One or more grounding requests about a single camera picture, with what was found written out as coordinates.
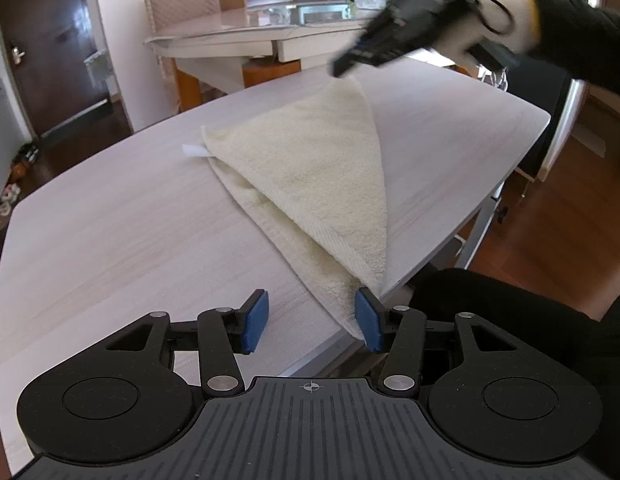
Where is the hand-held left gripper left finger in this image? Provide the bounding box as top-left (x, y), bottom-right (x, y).
top-left (104, 289), bottom-right (269, 396)

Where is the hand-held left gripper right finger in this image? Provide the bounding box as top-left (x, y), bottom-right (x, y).
top-left (355, 287), bottom-right (521, 397)

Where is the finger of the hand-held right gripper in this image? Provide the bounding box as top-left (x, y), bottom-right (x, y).
top-left (335, 16), bottom-right (431, 77)
top-left (332, 5), bottom-right (411, 72)

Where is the cream terry towel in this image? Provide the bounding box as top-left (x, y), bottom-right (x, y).
top-left (182, 79), bottom-right (389, 342)

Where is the person's right forearm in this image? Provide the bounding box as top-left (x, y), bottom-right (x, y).
top-left (531, 0), bottom-right (620, 95)

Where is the person's right hand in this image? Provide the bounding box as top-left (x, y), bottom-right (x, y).
top-left (437, 0), bottom-right (544, 58)

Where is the white glass-topped dining table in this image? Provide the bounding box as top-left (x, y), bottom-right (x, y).
top-left (142, 0), bottom-right (463, 112)

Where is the metal table leg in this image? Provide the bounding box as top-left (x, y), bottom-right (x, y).
top-left (454, 182), bottom-right (509, 272)

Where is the beige woven chair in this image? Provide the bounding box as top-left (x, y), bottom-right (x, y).
top-left (143, 0), bottom-right (221, 112)

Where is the row of shoes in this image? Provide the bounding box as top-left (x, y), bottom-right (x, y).
top-left (0, 142), bottom-right (41, 232)

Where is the dark brown door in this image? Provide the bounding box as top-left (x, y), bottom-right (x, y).
top-left (0, 0), bottom-right (131, 140)

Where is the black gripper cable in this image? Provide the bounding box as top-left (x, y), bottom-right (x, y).
top-left (467, 0), bottom-right (517, 35)

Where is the white wall-mounted box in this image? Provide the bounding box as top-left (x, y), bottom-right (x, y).
top-left (84, 49), bottom-right (113, 89)

